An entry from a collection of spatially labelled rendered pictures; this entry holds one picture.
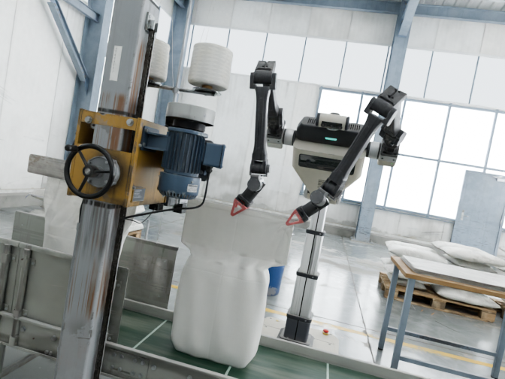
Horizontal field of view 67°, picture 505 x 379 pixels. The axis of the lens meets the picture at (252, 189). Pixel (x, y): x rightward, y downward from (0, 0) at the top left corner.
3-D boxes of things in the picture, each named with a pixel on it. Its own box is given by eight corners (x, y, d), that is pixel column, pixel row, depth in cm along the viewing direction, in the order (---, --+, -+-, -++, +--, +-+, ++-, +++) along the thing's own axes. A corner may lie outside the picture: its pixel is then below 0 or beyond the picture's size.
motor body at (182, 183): (203, 200, 148) (213, 136, 147) (188, 201, 133) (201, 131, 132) (167, 192, 151) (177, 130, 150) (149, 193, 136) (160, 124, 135)
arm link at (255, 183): (270, 164, 169) (251, 162, 170) (266, 163, 158) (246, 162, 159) (268, 191, 169) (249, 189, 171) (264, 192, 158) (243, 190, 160)
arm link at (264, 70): (279, 53, 160) (255, 52, 162) (274, 78, 154) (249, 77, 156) (284, 116, 200) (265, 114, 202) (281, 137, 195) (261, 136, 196)
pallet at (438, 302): (470, 302, 511) (472, 291, 510) (494, 324, 431) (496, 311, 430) (378, 280, 537) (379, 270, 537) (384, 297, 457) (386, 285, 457)
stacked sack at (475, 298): (487, 302, 466) (489, 291, 466) (499, 312, 425) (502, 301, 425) (429, 288, 483) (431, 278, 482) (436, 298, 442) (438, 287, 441)
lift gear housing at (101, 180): (118, 189, 132) (122, 158, 132) (109, 190, 127) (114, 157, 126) (90, 184, 134) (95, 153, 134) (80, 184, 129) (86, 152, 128)
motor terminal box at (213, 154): (218, 174, 150) (223, 145, 149) (222, 176, 140) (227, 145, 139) (197, 170, 148) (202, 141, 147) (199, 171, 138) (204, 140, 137)
